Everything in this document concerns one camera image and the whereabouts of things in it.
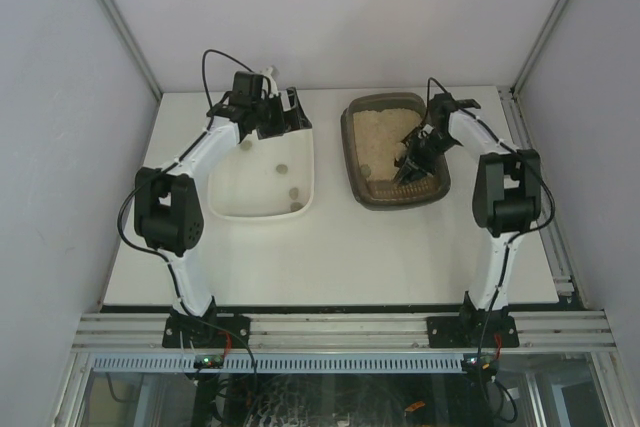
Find black slotted litter scoop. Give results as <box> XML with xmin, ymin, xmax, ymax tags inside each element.
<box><xmin>394</xmin><ymin>127</ymin><xmax>422</xmax><ymax>168</ymax></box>

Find dark translucent litter box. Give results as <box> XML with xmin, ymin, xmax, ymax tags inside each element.
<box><xmin>340</xmin><ymin>92</ymin><xmax>451</xmax><ymax>210</ymax></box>

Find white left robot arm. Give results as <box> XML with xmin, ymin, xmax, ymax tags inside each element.
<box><xmin>125</xmin><ymin>67</ymin><xmax>312</xmax><ymax>340</ymax></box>

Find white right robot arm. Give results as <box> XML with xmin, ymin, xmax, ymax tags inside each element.
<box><xmin>394</xmin><ymin>92</ymin><xmax>542</xmax><ymax>348</ymax></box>

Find beige pellet litter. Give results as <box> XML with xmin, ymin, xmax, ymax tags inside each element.
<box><xmin>353</xmin><ymin>108</ymin><xmax>422</xmax><ymax>181</ymax></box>

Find green clump lower left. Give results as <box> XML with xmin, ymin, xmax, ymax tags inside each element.
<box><xmin>360</xmin><ymin>165</ymin><xmax>372</xmax><ymax>178</ymax></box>

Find white plastic bin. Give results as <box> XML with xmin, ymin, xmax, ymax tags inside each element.
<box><xmin>208</xmin><ymin>129</ymin><xmax>315</xmax><ymax>221</ymax></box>

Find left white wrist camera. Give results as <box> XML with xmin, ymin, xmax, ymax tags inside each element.
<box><xmin>258</xmin><ymin>66</ymin><xmax>279</xmax><ymax>97</ymax></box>

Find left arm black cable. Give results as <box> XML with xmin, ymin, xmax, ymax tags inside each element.
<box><xmin>116</xmin><ymin>49</ymin><xmax>264</xmax><ymax>298</ymax></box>

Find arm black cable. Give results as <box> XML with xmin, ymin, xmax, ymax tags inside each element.
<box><xmin>116</xmin><ymin>49</ymin><xmax>264</xmax><ymax>298</ymax></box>
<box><xmin>424</xmin><ymin>76</ymin><xmax>556</xmax><ymax>343</ymax></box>

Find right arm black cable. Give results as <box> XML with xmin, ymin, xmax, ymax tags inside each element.
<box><xmin>424</xmin><ymin>76</ymin><xmax>556</xmax><ymax>343</ymax></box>

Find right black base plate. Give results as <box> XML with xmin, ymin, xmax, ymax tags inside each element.
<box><xmin>426</xmin><ymin>315</ymin><xmax>520</xmax><ymax>348</ymax></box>

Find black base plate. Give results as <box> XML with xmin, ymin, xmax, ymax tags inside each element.
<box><xmin>426</xmin><ymin>315</ymin><xmax>520</xmax><ymax>348</ymax></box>
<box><xmin>162</xmin><ymin>312</ymin><xmax>251</xmax><ymax>349</ymax></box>

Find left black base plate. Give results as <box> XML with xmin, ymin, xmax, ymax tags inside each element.
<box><xmin>162</xmin><ymin>312</ymin><xmax>251</xmax><ymax>349</ymax></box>

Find aluminium mounting rail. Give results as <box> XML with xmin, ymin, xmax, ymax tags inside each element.
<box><xmin>72</xmin><ymin>311</ymin><xmax>616</xmax><ymax>353</ymax></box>

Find grey slotted cable duct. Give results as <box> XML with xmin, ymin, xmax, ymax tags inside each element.
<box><xmin>93</xmin><ymin>353</ymin><xmax>466</xmax><ymax>374</ymax></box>

